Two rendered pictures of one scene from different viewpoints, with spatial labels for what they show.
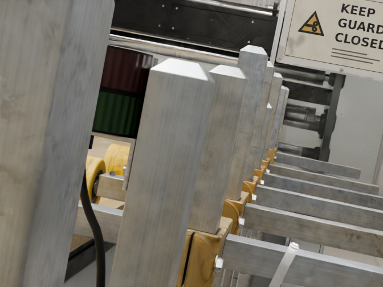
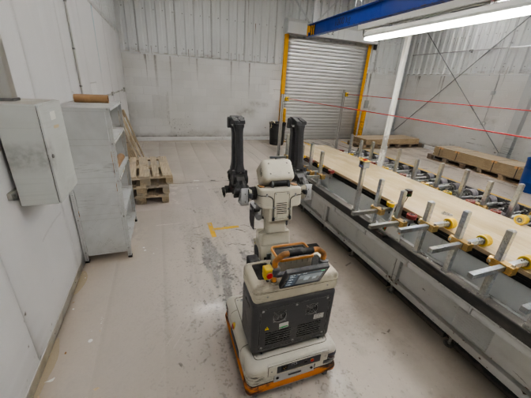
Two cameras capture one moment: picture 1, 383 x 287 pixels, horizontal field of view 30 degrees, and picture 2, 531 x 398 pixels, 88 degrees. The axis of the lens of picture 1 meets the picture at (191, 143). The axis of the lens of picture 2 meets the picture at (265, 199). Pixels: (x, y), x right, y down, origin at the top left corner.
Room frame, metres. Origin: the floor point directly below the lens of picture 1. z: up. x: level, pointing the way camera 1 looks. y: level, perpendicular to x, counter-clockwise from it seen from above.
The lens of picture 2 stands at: (1.69, -1.95, 1.83)
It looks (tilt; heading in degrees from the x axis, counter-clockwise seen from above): 23 degrees down; 151
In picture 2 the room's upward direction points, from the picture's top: 4 degrees clockwise
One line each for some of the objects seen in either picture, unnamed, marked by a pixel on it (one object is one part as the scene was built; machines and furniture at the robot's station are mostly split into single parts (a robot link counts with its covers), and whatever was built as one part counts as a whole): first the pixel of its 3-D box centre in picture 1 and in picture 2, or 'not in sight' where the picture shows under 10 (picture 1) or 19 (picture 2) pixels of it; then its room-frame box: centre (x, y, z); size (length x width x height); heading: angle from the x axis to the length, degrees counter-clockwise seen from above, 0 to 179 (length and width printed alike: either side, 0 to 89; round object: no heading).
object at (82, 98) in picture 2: not in sight; (91, 98); (-1.76, -2.11, 1.59); 0.30 x 0.08 x 0.08; 82
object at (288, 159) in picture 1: (278, 156); not in sight; (2.19, -0.27, 0.95); 0.50 x 0.04 x 0.04; 82
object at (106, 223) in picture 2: not in sight; (103, 178); (-1.65, -2.12, 0.78); 0.90 x 0.45 x 1.55; 172
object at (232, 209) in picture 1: (224, 212); (460, 242); (0.94, -0.06, 0.95); 0.14 x 0.06 x 0.05; 172
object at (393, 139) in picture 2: not in sight; (386, 139); (-5.03, 6.60, 0.23); 2.41 x 0.77 x 0.17; 84
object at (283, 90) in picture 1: (265, 163); not in sight; (2.16, -0.23, 0.92); 0.04 x 0.04 x 0.48; 82
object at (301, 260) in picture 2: not in sight; (291, 258); (0.57, -1.12, 0.87); 0.23 x 0.15 x 0.11; 81
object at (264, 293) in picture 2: not in sight; (285, 292); (0.54, -1.11, 0.59); 0.55 x 0.34 x 0.83; 81
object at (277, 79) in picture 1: (255, 173); not in sight; (1.67, -0.16, 0.93); 0.04 x 0.04 x 0.48; 82
